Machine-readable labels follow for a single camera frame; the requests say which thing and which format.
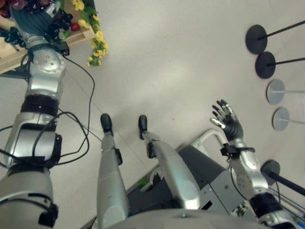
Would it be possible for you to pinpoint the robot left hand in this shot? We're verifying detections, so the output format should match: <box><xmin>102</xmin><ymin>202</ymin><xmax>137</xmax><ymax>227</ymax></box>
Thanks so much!
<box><xmin>9</xmin><ymin>0</ymin><xmax>61</xmax><ymax>37</ymax></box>

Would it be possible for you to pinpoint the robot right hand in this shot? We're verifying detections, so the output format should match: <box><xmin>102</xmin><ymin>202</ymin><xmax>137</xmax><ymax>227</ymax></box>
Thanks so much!
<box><xmin>209</xmin><ymin>99</ymin><xmax>245</xmax><ymax>145</ymax></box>

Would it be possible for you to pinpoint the purple grape bunch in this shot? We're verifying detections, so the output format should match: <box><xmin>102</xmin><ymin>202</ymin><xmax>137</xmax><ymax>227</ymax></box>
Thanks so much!
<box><xmin>23</xmin><ymin>0</ymin><xmax>52</xmax><ymax>14</ymax></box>

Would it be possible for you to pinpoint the black grape bunch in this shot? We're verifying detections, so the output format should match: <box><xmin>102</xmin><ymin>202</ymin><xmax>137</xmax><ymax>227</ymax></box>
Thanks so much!
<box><xmin>43</xmin><ymin>9</ymin><xmax>74</xmax><ymax>45</ymax></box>
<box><xmin>0</xmin><ymin>26</ymin><xmax>26</xmax><ymax>49</ymax></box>

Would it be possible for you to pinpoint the red fruit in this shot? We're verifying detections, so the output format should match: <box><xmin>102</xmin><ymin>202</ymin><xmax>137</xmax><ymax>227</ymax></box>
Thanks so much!
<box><xmin>0</xmin><ymin>0</ymin><xmax>12</xmax><ymax>19</ymax></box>

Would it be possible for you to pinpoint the grey round-base stand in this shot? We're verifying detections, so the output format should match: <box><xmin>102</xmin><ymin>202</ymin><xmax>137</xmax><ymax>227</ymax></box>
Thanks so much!
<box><xmin>266</xmin><ymin>78</ymin><xmax>305</xmax><ymax>104</ymax></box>
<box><xmin>272</xmin><ymin>107</ymin><xmax>305</xmax><ymax>131</ymax></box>

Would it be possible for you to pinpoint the wooden table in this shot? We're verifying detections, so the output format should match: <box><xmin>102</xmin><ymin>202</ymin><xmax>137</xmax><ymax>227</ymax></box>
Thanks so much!
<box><xmin>0</xmin><ymin>0</ymin><xmax>102</xmax><ymax>75</ymax></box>

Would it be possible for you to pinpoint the grey black machine cart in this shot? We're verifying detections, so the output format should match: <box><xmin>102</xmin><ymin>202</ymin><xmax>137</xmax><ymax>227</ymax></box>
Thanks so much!
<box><xmin>125</xmin><ymin>128</ymin><xmax>263</xmax><ymax>221</ymax></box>

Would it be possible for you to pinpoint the black round-base stand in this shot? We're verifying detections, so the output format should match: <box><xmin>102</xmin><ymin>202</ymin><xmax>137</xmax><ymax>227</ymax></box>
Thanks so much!
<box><xmin>260</xmin><ymin>159</ymin><xmax>305</xmax><ymax>198</ymax></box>
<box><xmin>245</xmin><ymin>20</ymin><xmax>305</xmax><ymax>55</ymax></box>
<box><xmin>254</xmin><ymin>51</ymin><xmax>305</xmax><ymax>79</ymax></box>

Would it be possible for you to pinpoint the yellow flower garland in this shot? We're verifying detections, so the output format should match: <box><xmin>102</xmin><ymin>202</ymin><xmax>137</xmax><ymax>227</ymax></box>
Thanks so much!
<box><xmin>70</xmin><ymin>0</ymin><xmax>110</xmax><ymax>68</ymax></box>

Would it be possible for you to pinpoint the robot right leg silver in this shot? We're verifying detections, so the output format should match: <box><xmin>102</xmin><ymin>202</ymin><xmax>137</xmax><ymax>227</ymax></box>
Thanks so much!
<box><xmin>140</xmin><ymin>130</ymin><xmax>201</xmax><ymax>211</ymax></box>

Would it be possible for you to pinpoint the robot leg silver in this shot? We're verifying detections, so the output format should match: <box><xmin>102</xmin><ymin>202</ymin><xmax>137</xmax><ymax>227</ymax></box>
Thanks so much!
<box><xmin>96</xmin><ymin>130</ymin><xmax>131</xmax><ymax>229</ymax></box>
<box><xmin>140</xmin><ymin>130</ymin><xmax>201</xmax><ymax>211</ymax></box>

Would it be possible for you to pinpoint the robot right foot dark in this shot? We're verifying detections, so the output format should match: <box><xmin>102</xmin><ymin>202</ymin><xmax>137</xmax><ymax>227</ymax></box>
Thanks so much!
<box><xmin>138</xmin><ymin>115</ymin><xmax>148</xmax><ymax>139</ymax></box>

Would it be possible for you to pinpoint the robot foot dark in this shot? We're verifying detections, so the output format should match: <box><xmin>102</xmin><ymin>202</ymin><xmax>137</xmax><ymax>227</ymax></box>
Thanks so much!
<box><xmin>138</xmin><ymin>115</ymin><xmax>148</xmax><ymax>139</ymax></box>
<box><xmin>100</xmin><ymin>113</ymin><xmax>113</xmax><ymax>133</ymax></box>

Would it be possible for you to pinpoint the robot torso silver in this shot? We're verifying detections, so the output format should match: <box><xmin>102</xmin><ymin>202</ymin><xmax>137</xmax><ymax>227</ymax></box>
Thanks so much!
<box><xmin>91</xmin><ymin>208</ymin><xmax>265</xmax><ymax>229</ymax></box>

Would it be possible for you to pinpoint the robot left foot dark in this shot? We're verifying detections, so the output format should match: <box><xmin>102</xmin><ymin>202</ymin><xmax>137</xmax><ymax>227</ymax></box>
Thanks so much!
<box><xmin>100</xmin><ymin>113</ymin><xmax>113</xmax><ymax>133</ymax></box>

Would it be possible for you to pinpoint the robot left leg silver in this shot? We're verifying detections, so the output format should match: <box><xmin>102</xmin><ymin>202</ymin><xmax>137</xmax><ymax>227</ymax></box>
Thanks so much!
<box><xmin>96</xmin><ymin>130</ymin><xmax>131</xmax><ymax>229</ymax></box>

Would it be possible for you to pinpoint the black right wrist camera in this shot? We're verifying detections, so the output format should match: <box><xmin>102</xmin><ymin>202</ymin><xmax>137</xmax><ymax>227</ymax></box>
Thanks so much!
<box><xmin>220</xmin><ymin>145</ymin><xmax>237</xmax><ymax>157</ymax></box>

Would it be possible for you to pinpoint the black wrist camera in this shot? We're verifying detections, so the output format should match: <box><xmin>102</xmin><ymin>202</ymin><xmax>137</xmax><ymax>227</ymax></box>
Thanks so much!
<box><xmin>220</xmin><ymin>145</ymin><xmax>237</xmax><ymax>157</ymax></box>
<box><xmin>58</xmin><ymin>42</ymin><xmax>71</xmax><ymax>57</ymax></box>

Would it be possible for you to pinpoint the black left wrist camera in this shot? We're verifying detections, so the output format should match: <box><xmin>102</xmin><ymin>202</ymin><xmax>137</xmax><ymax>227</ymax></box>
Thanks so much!
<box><xmin>58</xmin><ymin>42</ymin><xmax>71</xmax><ymax>57</ymax></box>

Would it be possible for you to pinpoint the black cable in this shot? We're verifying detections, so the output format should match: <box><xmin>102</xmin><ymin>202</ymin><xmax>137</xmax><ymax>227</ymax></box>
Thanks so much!
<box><xmin>0</xmin><ymin>54</ymin><xmax>96</xmax><ymax>168</ymax></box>

